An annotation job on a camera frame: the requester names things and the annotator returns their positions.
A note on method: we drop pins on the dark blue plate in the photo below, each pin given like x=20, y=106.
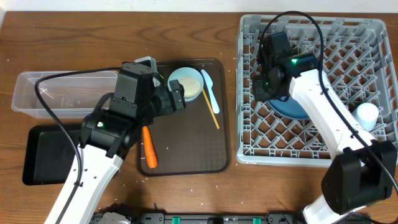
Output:
x=289, y=109

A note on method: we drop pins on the brown serving tray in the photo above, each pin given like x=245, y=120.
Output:
x=191, y=141

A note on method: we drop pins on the grey dishwasher rack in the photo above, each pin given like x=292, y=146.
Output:
x=358, y=77

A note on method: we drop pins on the light blue plastic knife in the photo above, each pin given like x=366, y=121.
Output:
x=209, y=85

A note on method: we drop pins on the light blue bowl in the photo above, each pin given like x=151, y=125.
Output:
x=189, y=72

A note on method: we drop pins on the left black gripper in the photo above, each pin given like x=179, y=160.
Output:
x=166, y=98

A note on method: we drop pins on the orange carrot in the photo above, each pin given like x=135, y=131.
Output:
x=149, y=148

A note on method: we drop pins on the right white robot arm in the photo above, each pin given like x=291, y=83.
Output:
x=362, y=168

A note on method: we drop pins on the clear plastic bin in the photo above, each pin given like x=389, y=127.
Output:
x=70, y=97

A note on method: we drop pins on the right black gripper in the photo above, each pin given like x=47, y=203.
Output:
x=259, y=93

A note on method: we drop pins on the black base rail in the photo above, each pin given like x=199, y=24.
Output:
x=121, y=213

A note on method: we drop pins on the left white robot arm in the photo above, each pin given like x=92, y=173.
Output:
x=108, y=133

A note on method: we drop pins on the light blue cup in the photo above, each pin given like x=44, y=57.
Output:
x=366, y=115

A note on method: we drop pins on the cooked white rice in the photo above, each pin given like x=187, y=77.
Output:
x=191, y=87

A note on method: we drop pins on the wooden chopstick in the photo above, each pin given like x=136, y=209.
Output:
x=211, y=109

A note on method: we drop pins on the black waste bin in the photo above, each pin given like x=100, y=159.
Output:
x=48, y=157

